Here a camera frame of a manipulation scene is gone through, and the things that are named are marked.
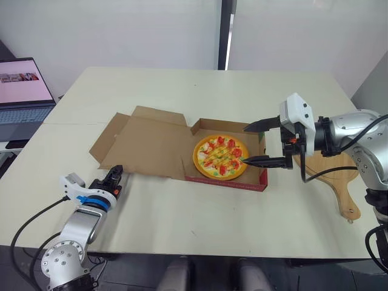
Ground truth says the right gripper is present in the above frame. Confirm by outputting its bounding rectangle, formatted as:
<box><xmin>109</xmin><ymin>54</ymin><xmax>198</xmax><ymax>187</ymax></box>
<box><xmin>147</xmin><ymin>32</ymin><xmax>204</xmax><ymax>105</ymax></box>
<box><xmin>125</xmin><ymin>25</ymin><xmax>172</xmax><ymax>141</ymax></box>
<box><xmin>242</xmin><ymin>115</ymin><xmax>304</xmax><ymax>170</ymax></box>

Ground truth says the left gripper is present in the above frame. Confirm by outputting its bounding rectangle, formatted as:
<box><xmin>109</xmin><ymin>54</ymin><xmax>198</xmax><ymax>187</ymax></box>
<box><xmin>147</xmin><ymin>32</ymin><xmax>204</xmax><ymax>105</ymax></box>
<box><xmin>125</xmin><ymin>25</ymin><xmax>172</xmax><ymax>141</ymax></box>
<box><xmin>88</xmin><ymin>165</ymin><xmax>124</xmax><ymax>201</ymax></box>

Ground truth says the toy pizza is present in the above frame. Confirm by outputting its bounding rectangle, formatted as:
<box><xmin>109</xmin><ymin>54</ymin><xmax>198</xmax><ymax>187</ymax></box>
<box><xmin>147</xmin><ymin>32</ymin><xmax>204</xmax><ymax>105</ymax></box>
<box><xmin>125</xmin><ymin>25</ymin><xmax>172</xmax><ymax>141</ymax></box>
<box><xmin>192</xmin><ymin>134</ymin><xmax>250</xmax><ymax>181</ymax></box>

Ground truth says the brown cardboard pizza box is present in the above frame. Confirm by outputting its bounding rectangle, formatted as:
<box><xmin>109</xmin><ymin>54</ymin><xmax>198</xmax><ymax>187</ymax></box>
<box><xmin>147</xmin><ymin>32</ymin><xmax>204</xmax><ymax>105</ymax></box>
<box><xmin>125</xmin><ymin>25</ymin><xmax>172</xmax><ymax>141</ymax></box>
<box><xmin>89</xmin><ymin>105</ymin><xmax>269</xmax><ymax>193</ymax></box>

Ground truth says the wooden pizza peel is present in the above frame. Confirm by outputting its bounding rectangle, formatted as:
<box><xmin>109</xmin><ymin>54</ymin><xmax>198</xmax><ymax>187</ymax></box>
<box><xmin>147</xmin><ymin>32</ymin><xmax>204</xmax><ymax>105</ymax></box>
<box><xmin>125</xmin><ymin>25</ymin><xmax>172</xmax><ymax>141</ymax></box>
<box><xmin>292</xmin><ymin>149</ymin><xmax>362</xmax><ymax>221</ymax></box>

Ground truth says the grey laptop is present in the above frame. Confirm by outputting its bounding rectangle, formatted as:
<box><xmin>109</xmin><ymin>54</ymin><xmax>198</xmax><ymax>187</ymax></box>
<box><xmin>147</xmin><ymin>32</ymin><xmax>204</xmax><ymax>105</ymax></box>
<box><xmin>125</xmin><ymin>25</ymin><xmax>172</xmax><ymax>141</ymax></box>
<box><xmin>0</xmin><ymin>57</ymin><xmax>58</xmax><ymax>143</ymax></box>

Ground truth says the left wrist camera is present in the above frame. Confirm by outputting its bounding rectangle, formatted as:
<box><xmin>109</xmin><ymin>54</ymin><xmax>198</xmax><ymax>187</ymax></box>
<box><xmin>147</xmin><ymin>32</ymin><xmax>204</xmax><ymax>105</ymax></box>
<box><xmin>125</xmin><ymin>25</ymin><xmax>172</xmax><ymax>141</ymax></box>
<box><xmin>58</xmin><ymin>173</ymin><xmax>86</xmax><ymax>198</ymax></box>

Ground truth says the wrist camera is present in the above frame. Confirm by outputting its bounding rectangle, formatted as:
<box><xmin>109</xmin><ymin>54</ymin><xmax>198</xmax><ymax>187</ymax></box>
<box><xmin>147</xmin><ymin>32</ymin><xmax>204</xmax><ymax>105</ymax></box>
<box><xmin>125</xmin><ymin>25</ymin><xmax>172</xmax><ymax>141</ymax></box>
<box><xmin>58</xmin><ymin>173</ymin><xmax>86</xmax><ymax>198</ymax></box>
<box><xmin>279</xmin><ymin>92</ymin><xmax>316</xmax><ymax>156</ymax></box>

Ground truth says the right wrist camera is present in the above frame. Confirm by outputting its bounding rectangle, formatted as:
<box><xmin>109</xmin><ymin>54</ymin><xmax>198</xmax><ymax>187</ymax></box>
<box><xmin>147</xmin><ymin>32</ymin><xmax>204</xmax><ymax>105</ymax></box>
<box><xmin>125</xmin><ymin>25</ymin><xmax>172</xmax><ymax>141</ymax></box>
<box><xmin>279</xmin><ymin>92</ymin><xmax>316</xmax><ymax>156</ymax></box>

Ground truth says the black cable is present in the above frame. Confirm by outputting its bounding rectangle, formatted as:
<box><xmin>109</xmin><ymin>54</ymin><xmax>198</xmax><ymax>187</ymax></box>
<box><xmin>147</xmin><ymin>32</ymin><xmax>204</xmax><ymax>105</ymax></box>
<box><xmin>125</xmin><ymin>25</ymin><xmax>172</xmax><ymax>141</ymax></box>
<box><xmin>10</xmin><ymin>196</ymin><xmax>69</xmax><ymax>291</ymax></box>
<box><xmin>299</xmin><ymin>113</ymin><xmax>388</xmax><ymax>183</ymax></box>

